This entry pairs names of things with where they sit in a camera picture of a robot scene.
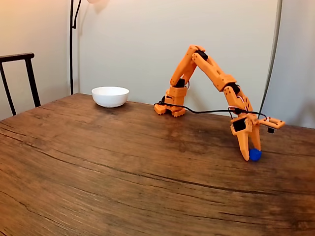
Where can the orange camera mount with camera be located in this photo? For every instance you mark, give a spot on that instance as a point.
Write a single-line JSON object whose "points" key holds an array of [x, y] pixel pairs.
{"points": [[280, 124]]}

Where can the black wooden chair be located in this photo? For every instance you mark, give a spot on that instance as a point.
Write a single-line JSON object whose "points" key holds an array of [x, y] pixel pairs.
{"points": [[17, 57]]}

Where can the blue cube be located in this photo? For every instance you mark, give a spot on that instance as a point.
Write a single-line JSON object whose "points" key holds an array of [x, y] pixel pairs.
{"points": [[256, 155]]}

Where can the black floor lamp stand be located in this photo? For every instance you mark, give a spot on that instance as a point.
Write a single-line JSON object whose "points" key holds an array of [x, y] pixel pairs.
{"points": [[71, 61]]}

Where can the white bowl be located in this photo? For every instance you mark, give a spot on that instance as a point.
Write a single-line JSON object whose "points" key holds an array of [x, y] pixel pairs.
{"points": [[110, 98]]}

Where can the grey vertical trim strip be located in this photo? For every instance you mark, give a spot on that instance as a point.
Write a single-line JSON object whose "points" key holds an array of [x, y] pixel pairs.
{"points": [[269, 73]]}

